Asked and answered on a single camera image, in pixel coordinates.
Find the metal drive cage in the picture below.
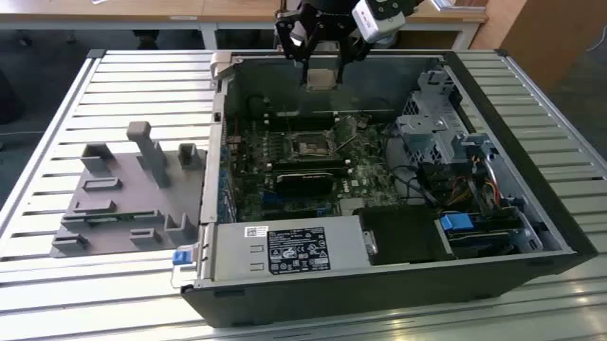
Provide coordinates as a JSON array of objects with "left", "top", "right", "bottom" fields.
[{"left": 392, "top": 69, "right": 475, "bottom": 168}]

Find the black chair base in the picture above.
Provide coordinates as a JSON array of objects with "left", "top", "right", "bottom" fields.
[{"left": 132, "top": 30, "right": 163, "bottom": 50}]

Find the blue disk carrier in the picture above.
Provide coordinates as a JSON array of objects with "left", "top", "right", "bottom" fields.
[{"left": 438, "top": 212, "right": 475, "bottom": 234}]

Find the green motherboard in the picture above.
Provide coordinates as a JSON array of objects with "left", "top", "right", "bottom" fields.
[{"left": 222, "top": 113, "right": 404, "bottom": 223}]

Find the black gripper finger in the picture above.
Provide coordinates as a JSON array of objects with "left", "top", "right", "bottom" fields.
[
  {"left": 331, "top": 21, "right": 370, "bottom": 86},
  {"left": 276, "top": 12, "right": 315, "bottom": 86}
]

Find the black expansion slot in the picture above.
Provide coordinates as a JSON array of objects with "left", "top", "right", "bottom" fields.
[{"left": 262, "top": 208, "right": 320, "bottom": 220}]

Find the wire locking lever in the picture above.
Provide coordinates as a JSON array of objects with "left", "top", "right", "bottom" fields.
[{"left": 334, "top": 131, "right": 358, "bottom": 153}]

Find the black open PC case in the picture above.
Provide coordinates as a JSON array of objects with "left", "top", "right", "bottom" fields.
[{"left": 168, "top": 49, "right": 599, "bottom": 330}]

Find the wooden cabinet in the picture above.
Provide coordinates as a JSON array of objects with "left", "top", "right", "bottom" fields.
[{"left": 468, "top": 0, "right": 607, "bottom": 94}]

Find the green RAM stick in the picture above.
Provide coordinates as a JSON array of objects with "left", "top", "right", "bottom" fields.
[{"left": 84, "top": 212, "right": 160, "bottom": 225}]

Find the black plastic cover box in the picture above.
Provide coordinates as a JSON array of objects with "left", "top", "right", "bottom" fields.
[{"left": 354, "top": 207, "right": 459, "bottom": 267}]

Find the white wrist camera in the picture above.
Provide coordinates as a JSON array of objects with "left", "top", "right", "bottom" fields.
[{"left": 351, "top": 0, "right": 408, "bottom": 46}]

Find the metal disk bay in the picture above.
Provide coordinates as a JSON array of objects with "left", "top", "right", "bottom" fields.
[{"left": 434, "top": 205, "right": 547, "bottom": 262}]

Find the wooden desk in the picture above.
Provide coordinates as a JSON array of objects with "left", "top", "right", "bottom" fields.
[
  {"left": 0, "top": 0, "right": 212, "bottom": 50},
  {"left": 208, "top": 0, "right": 490, "bottom": 50}
]

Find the silver power supply unit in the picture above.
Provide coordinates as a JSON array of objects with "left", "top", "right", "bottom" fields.
[{"left": 208, "top": 217, "right": 376, "bottom": 281}]

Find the grey parts rack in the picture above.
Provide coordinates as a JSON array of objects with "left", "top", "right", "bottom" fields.
[{"left": 48, "top": 120, "right": 211, "bottom": 259}]

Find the blue case latch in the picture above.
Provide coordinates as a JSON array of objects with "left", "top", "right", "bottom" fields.
[{"left": 172, "top": 248, "right": 196, "bottom": 266}]

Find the silver CPU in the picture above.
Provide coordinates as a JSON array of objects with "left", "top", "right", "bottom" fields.
[{"left": 306, "top": 69, "right": 340, "bottom": 92}]

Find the small silver heat sink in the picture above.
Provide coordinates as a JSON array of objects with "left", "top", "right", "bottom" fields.
[{"left": 339, "top": 197, "right": 366, "bottom": 215}]

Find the red orange power wire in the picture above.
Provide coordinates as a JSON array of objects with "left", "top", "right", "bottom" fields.
[{"left": 480, "top": 177, "right": 504, "bottom": 206}]

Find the metal socket cover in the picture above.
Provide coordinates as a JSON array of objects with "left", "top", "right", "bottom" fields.
[{"left": 330, "top": 115, "right": 364, "bottom": 150}]

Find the black graphics card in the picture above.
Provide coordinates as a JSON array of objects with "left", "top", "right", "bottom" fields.
[{"left": 274, "top": 171, "right": 336, "bottom": 195}]

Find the yellow power wire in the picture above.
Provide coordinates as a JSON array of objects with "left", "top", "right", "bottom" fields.
[{"left": 448, "top": 179, "right": 471, "bottom": 207}]

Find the thick black cable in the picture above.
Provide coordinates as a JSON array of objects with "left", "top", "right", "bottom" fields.
[{"left": 386, "top": 163, "right": 431, "bottom": 203}]

